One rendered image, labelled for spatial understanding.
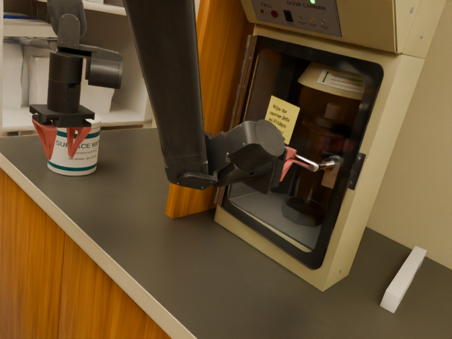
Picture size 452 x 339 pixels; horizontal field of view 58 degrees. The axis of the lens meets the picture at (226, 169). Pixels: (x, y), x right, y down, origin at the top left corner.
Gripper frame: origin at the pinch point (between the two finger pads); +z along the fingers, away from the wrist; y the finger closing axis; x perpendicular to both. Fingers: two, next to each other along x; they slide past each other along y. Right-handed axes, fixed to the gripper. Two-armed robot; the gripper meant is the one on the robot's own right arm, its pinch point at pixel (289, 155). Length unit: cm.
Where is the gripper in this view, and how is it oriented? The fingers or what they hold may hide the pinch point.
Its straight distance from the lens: 76.3
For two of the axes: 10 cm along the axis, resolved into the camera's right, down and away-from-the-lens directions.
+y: 1.9, -9.2, -3.4
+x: -7.1, -3.7, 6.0
